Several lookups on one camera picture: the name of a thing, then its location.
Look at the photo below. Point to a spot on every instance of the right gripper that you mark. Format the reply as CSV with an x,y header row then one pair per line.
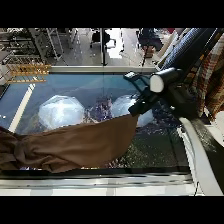
x,y
144,102

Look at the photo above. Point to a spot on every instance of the brown pants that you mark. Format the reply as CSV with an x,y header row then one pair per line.
x,y
76,146

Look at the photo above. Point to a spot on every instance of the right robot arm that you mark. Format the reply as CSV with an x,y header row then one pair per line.
x,y
203,160

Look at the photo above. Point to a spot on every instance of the brown clothes hanger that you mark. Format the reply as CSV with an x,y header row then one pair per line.
x,y
29,68

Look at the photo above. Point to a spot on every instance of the orange checked shirt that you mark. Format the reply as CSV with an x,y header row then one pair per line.
x,y
210,83

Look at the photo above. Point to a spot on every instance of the silver frame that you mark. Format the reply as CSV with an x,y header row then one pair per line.
x,y
100,185

